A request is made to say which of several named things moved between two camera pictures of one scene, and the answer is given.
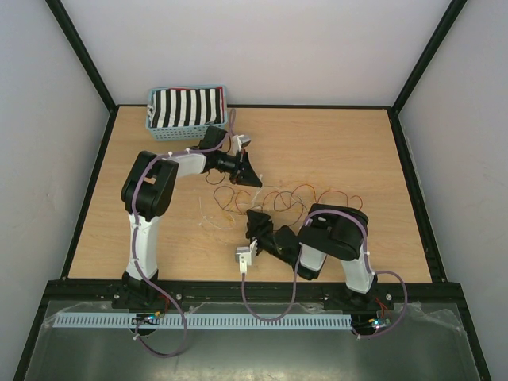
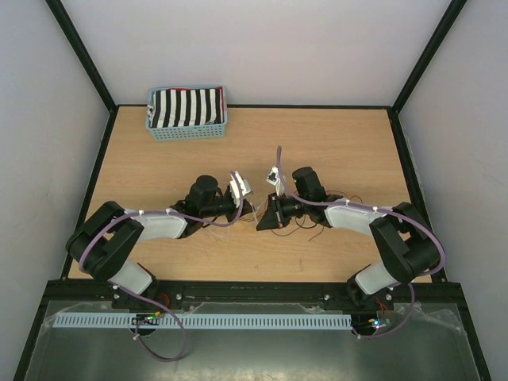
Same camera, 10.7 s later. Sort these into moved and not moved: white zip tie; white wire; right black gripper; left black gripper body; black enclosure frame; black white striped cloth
Moved: white zip tie; left black gripper body; white wire; right black gripper
Not moved: black white striped cloth; black enclosure frame
